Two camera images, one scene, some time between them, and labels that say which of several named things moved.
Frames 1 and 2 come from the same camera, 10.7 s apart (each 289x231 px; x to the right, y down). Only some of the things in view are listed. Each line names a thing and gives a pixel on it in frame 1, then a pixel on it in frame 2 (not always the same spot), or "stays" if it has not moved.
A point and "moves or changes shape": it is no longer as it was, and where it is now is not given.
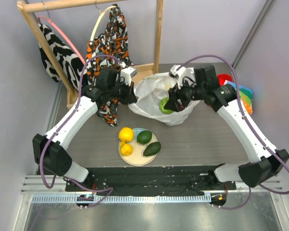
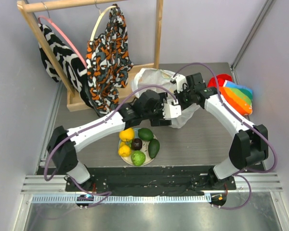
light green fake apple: (163, 102) moves or changes shape
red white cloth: (223, 79) stays
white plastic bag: (149, 90) moves or changes shape
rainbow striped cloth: (246, 95) stays
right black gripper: (173, 99) stays
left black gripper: (130, 97) → (160, 121)
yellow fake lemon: (125, 134) stays
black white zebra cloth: (71, 63) stays
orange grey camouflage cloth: (107, 51) stays
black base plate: (150, 180) stays
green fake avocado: (152, 149) moves or changes shape
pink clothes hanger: (41, 17) stays
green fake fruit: (144, 136) moves or changes shape
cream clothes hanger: (98, 20) stays
